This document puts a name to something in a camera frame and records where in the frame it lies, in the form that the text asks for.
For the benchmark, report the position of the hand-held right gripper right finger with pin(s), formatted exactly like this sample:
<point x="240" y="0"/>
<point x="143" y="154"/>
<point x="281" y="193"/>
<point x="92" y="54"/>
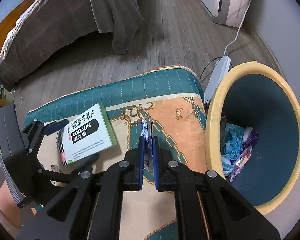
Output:
<point x="155" y="162"/>

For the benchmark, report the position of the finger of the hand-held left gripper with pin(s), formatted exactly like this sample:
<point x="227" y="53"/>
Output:
<point x="86" y="163"/>
<point x="56" y="127"/>

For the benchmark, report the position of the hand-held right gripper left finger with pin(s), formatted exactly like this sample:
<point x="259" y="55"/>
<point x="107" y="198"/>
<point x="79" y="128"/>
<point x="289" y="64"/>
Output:
<point x="140" y="162"/>

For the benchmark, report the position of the blue white small packet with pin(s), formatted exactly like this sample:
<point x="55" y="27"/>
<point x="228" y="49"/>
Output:
<point x="147" y="135"/>

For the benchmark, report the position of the white green medicine box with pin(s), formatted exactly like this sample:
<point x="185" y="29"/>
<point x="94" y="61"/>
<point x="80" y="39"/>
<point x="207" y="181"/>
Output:
<point x="90" y="135"/>

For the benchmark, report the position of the blue face mask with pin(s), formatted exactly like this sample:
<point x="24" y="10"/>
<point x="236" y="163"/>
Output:
<point x="227" y="166"/>

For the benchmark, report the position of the blue wrapper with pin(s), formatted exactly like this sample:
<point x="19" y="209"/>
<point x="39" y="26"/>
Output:
<point x="231" y="140"/>

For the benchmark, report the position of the pink plastic wrapper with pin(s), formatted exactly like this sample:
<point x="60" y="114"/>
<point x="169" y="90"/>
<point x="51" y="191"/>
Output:
<point x="240" y="165"/>

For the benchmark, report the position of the white tissue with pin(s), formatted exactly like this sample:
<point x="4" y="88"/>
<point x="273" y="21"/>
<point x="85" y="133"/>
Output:
<point x="248" y="132"/>

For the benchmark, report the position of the purple plastic wrapper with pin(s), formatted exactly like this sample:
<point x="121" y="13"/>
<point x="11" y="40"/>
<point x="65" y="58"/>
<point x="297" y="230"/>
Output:
<point x="251" y="142"/>

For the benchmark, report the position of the teal bin with yellow rim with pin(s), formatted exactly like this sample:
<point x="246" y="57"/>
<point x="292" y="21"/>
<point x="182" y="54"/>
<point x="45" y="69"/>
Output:
<point x="265" y="120"/>

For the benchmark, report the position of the person's left forearm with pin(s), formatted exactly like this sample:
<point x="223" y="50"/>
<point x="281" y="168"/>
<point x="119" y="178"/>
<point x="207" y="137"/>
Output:
<point x="6" y="205"/>

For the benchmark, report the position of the printed photo wrapper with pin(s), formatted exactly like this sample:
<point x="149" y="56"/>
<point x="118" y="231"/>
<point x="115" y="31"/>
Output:
<point x="55" y="168"/>

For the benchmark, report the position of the patterned quilted cushion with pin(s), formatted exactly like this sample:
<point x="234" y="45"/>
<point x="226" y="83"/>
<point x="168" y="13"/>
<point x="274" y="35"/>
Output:
<point x="170" y="120"/>

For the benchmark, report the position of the white power strip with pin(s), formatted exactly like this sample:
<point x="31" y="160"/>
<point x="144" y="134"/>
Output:
<point x="218" y="75"/>

